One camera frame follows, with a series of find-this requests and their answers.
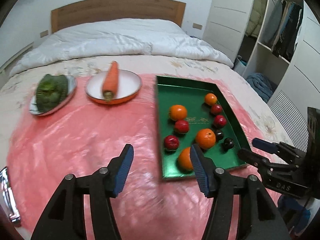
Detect small orange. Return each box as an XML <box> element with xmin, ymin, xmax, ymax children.
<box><xmin>204</xmin><ymin>93</ymin><xmax>218</xmax><ymax>106</ymax></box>

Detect orange enamel plate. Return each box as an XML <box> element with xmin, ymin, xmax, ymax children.
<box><xmin>85</xmin><ymin>69</ymin><xmax>142</xmax><ymax>105</ymax></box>

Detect carrot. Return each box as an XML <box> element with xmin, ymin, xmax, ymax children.
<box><xmin>102</xmin><ymin>61</ymin><xmax>118</xmax><ymax>102</ymax></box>

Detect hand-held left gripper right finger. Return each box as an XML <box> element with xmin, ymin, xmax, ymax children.
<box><xmin>189</xmin><ymin>144</ymin><xmax>290</xmax><ymax>240</ymax></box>

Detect teal bag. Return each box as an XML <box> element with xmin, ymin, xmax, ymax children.
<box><xmin>234</xmin><ymin>55</ymin><xmax>248</xmax><ymax>74</ymax></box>

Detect pink plastic sheet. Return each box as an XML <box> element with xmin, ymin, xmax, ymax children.
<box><xmin>7</xmin><ymin>74</ymin><xmax>283</xmax><ymax>240</ymax></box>

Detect white open shelf unit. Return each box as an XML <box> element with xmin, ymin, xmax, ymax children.
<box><xmin>234</xmin><ymin>0</ymin><xmax>320</xmax><ymax>110</ymax></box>

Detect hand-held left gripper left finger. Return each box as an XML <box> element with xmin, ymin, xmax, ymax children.
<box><xmin>30</xmin><ymin>144</ymin><xmax>134</xmax><ymax>240</ymax></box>

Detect light green garment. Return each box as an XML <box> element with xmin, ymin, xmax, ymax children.
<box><xmin>245</xmin><ymin>0</ymin><xmax>268</xmax><ymax>38</ymax></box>

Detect white duvet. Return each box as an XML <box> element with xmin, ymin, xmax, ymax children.
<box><xmin>9</xmin><ymin>18</ymin><xmax>234</xmax><ymax>77</ymax></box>

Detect person's right hand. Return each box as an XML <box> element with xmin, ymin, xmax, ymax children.
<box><xmin>277</xmin><ymin>194</ymin><xmax>320</xmax><ymax>234</ymax></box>

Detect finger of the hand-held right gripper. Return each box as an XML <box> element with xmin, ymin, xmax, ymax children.
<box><xmin>252</xmin><ymin>138</ymin><xmax>305</xmax><ymax>165</ymax></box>
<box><xmin>237</xmin><ymin>148</ymin><xmax>298</xmax><ymax>173</ymax></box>

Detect leafy green vegetable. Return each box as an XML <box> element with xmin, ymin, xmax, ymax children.
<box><xmin>36</xmin><ymin>74</ymin><xmax>69</xmax><ymax>112</ymax></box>

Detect white low cabinet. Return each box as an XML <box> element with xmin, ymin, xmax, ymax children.
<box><xmin>0</xmin><ymin>42</ymin><xmax>34</xmax><ymax>78</ymax></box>

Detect wooden headboard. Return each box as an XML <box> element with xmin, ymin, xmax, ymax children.
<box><xmin>51</xmin><ymin>2</ymin><xmax>187</xmax><ymax>34</ymax></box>

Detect smartphone in red case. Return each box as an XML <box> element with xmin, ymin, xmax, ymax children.
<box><xmin>0</xmin><ymin>166</ymin><xmax>22</xmax><ymax>228</ymax></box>

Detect dark hanging clothes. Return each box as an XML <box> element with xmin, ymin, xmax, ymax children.
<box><xmin>265</xmin><ymin>0</ymin><xmax>303</xmax><ymax>60</ymax></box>

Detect blue blanket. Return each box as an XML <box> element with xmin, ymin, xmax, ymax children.
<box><xmin>246</xmin><ymin>72</ymin><xmax>274</xmax><ymax>103</ymax></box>

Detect white plate with dark rim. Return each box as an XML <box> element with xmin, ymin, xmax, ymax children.
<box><xmin>29</xmin><ymin>75</ymin><xmax>77</xmax><ymax>116</ymax></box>

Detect green tray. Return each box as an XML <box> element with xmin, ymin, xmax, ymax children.
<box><xmin>155</xmin><ymin>75</ymin><xmax>250</xmax><ymax>182</ymax></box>

